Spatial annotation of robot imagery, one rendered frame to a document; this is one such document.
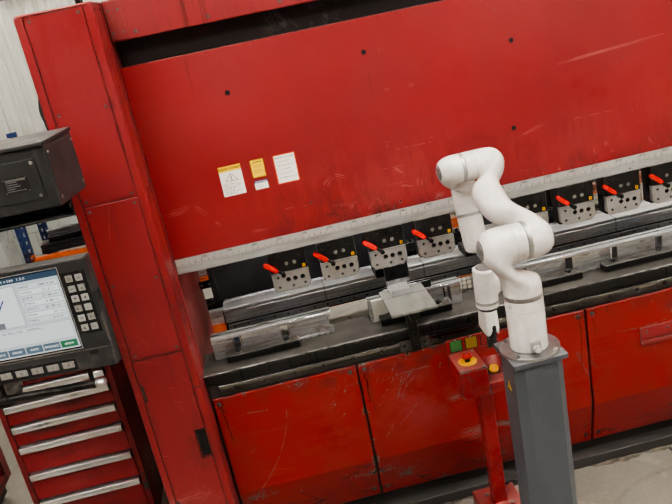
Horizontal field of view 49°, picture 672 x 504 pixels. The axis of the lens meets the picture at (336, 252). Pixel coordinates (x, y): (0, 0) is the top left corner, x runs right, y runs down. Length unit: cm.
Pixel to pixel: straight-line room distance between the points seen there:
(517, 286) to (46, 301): 142
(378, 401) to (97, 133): 152
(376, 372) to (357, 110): 105
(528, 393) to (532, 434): 15
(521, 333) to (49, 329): 144
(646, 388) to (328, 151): 173
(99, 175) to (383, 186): 106
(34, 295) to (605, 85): 221
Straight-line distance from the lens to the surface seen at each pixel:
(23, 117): 726
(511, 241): 227
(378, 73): 286
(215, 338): 308
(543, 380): 246
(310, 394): 307
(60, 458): 357
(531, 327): 239
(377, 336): 300
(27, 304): 242
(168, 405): 296
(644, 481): 356
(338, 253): 296
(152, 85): 282
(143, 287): 277
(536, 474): 263
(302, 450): 320
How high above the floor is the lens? 217
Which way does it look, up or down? 19 degrees down
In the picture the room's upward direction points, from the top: 12 degrees counter-clockwise
